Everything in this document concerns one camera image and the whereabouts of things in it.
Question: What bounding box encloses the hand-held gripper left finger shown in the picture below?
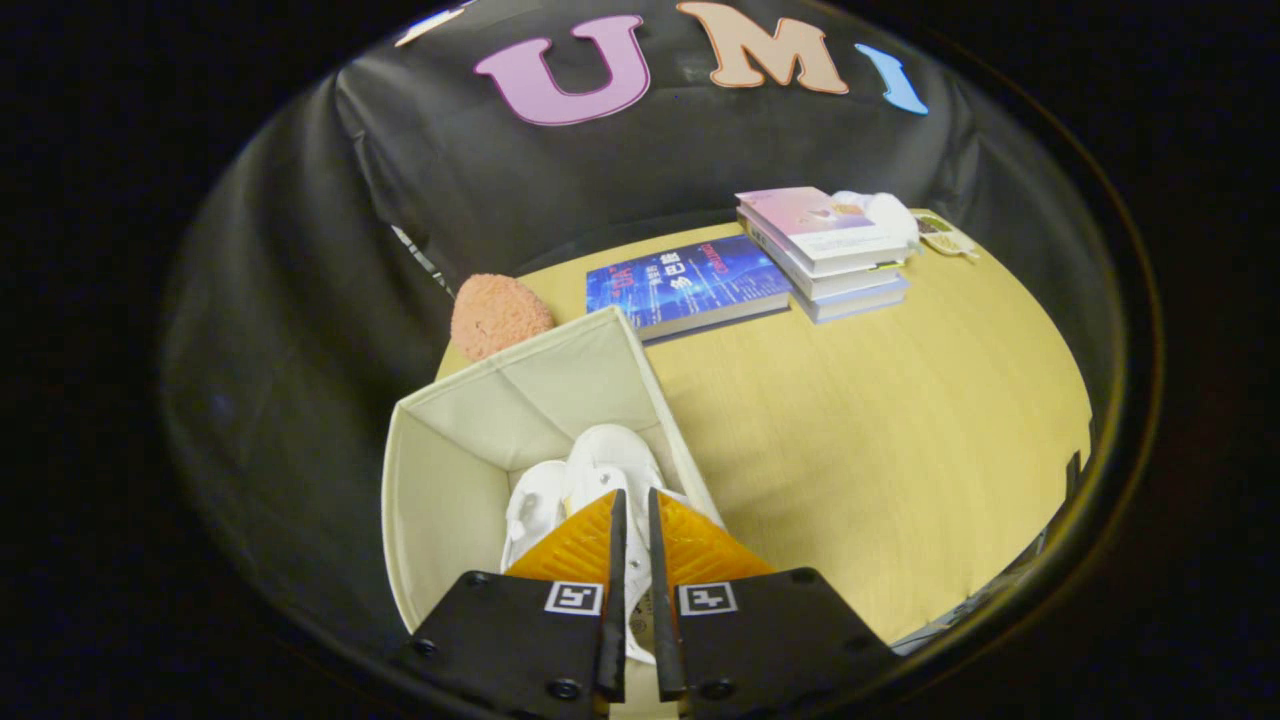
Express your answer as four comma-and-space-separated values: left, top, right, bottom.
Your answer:
400, 489, 629, 720

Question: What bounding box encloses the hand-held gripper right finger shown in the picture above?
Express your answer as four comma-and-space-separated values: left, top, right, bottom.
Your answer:
648, 487, 898, 720

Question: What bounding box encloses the white shoe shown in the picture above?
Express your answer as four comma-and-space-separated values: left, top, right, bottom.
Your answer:
500, 460, 573, 573
562, 424, 669, 666

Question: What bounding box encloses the cream fabric storage box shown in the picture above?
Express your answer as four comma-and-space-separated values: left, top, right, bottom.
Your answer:
382, 306, 726, 651

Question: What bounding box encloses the pink round sponge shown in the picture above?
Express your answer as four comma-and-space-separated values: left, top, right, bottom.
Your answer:
450, 274, 556, 363

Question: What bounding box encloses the blue book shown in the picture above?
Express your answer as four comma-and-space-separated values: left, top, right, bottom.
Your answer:
585, 235, 796, 344

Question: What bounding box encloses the white book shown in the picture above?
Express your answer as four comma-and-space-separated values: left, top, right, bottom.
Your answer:
798, 278, 911, 324
745, 228, 909, 301

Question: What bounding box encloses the pink cover book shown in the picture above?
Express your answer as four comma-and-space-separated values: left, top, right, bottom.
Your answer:
736, 187, 913, 277

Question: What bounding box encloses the black backdrop cloth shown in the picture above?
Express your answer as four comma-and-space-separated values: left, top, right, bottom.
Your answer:
160, 0, 1126, 691

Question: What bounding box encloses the white soft object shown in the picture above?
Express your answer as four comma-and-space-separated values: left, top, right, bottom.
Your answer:
833, 190, 921, 247

